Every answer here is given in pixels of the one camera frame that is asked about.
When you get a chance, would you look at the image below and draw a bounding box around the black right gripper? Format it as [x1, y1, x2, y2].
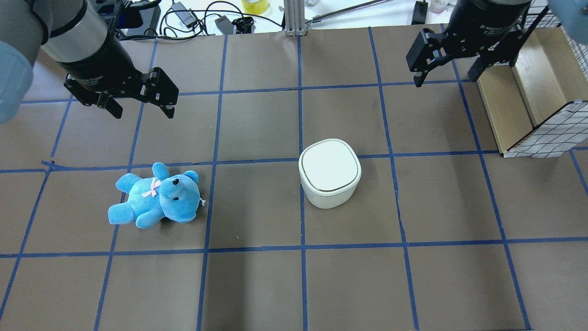
[406, 21, 525, 87]

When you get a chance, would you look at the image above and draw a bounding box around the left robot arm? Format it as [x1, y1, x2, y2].
[0, 0, 179, 123]

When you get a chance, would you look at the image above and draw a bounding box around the black power adapter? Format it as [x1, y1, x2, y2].
[170, 2, 198, 28]

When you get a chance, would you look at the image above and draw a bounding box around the blue teddy bear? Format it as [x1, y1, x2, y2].
[107, 163, 206, 229]

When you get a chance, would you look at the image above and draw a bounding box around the white trash can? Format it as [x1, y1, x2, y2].
[298, 138, 362, 209]

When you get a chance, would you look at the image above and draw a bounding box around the long metal rod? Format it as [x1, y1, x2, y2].
[305, 0, 393, 27]

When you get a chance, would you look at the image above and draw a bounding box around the yellow tape roll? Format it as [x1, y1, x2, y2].
[241, 0, 270, 15]

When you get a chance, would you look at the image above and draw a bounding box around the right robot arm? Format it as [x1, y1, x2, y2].
[406, 0, 588, 87]

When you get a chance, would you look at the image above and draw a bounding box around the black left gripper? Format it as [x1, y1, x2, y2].
[63, 59, 179, 119]

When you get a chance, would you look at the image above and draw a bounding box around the aluminium frame post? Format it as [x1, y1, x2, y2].
[283, 0, 307, 36]

